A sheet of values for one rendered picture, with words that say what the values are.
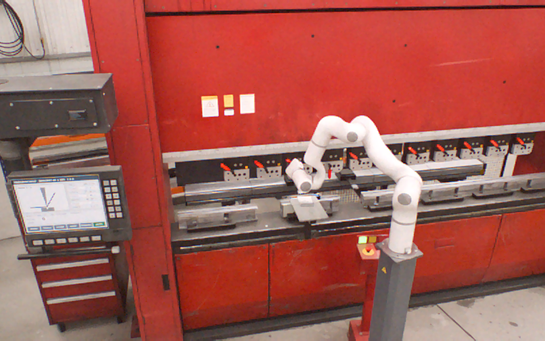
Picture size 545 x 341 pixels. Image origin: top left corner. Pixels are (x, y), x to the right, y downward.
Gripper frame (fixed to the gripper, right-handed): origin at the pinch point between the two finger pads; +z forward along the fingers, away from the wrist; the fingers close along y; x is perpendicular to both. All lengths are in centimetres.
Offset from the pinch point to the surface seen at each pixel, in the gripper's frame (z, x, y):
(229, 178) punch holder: 3.5, -24.9, 29.1
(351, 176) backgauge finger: 26, 58, -8
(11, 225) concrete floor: 184, -117, 246
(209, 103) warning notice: 4, -60, -4
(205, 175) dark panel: 59, -21, 55
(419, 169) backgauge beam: 32, 105, -40
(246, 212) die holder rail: 5.4, -1.3, 44.3
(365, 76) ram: 4, 7, -66
